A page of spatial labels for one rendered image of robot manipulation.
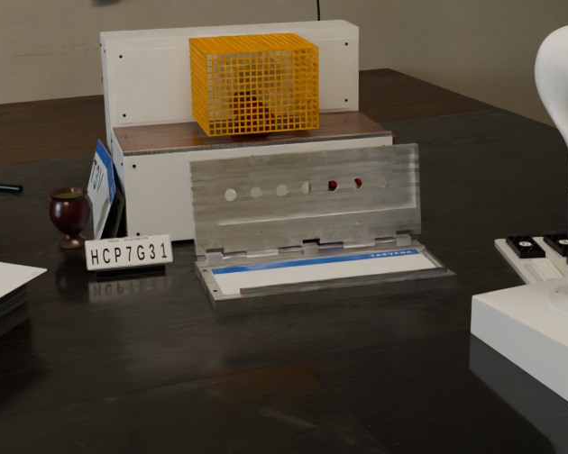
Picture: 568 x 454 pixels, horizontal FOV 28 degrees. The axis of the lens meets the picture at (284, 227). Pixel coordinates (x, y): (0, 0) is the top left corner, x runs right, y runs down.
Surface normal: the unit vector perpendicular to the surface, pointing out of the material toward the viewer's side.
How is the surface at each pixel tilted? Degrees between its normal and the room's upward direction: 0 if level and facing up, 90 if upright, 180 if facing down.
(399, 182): 81
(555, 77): 94
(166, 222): 90
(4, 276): 0
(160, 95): 90
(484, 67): 90
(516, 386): 0
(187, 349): 0
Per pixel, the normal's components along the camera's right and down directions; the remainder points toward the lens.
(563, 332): -0.07, -0.96
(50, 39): 0.38, 0.29
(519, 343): -0.93, 0.13
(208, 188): 0.24, 0.14
